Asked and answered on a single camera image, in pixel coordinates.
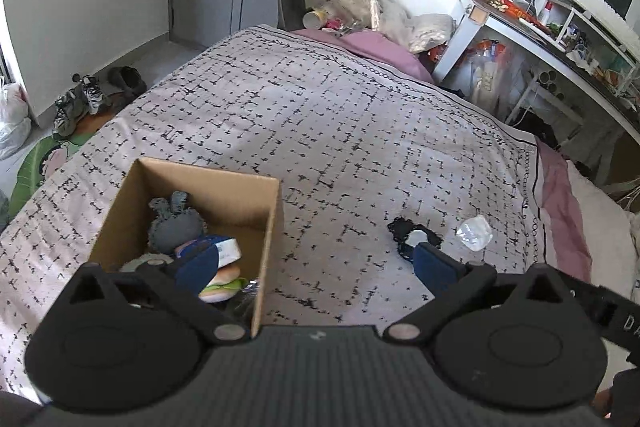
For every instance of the grey sneakers pair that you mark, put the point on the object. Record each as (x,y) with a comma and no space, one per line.
(75,107)

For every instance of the pile of plastic bags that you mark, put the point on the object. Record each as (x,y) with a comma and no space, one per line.
(400,19)

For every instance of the white duvet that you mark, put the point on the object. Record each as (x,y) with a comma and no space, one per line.
(605,227)

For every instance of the white black-patterned blanket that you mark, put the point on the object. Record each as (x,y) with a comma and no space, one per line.
(300,117)

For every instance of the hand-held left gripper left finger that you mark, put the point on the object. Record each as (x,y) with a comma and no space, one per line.
(200,269)

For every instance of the black lace coaster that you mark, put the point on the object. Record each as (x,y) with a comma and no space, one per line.
(397,229)

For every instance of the white plastic bag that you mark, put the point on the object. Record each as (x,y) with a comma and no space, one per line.
(12,117)

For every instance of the blue and white packet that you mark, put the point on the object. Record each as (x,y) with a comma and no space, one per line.
(227,253)

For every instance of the green floor mat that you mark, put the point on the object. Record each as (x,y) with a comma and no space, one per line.
(40,167)

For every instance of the brown cardboard box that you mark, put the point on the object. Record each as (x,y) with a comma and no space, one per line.
(225,197)

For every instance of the pink pillow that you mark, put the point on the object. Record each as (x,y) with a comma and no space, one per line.
(380,49)

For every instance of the clear plastic wrapper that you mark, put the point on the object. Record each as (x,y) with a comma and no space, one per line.
(475,233)

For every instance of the dark shoes pair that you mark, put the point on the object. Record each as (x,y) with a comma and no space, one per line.
(127,81)

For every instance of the small white pad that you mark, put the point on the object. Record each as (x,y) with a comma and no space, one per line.
(416,238)

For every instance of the burger plush toy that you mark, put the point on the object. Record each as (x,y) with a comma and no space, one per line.
(225,279)

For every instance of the pink bedsheet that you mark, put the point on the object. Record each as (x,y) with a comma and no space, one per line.
(560,197)

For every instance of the white desk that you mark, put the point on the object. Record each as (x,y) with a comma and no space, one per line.
(550,52)

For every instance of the white desk shelf riser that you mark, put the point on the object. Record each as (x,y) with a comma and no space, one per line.
(590,37)

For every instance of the white metal rack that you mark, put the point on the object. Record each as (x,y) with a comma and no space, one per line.
(545,97)

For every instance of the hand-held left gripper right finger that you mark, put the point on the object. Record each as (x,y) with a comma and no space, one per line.
(432,267)

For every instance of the white keyboard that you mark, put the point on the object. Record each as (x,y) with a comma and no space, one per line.
(600,4)

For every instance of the small grey-blue plush toy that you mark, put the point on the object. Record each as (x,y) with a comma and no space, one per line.
(172,227)

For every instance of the black plastic bag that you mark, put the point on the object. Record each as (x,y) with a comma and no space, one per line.
(241,306)

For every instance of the paper cup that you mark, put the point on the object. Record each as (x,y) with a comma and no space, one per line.
(315,19)

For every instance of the grey cloth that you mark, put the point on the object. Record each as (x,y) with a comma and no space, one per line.
(15,409)

